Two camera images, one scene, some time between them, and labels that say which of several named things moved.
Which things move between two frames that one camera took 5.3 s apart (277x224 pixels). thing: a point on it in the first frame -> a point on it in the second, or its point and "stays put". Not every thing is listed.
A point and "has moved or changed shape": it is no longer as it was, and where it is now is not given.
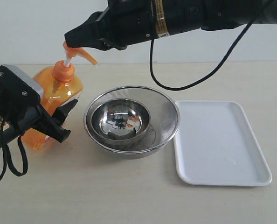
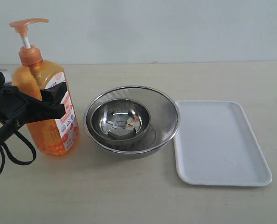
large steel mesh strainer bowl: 131,122 stays put
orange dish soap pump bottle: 60,93 has moved or changed shape
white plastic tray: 215,145 stays put
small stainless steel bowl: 121,120 stays put
